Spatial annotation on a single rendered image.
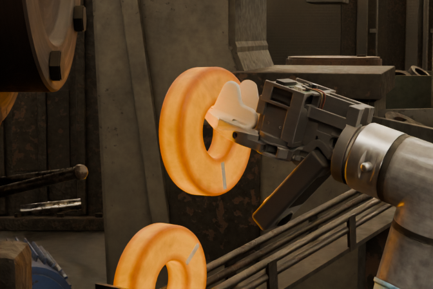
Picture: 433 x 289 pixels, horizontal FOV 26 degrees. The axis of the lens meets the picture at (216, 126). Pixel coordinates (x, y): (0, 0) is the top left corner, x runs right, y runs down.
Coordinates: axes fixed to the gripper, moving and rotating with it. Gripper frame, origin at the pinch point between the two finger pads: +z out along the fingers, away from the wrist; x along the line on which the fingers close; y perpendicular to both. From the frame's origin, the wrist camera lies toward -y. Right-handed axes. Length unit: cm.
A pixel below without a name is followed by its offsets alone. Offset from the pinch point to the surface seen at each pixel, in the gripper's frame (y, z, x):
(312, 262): -26.1, -1.5, -35.4
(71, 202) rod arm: -2.4, -9.8, 32.6
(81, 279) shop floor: -141, 171, -191
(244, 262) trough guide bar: -25.5, 3.2, -22.8
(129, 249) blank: -17.8, 3.4, 5.3
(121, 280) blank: -21.0, 2.2, 7.3
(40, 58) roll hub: 12.2, -15.0, 44.6
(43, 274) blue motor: -94, 114, -104
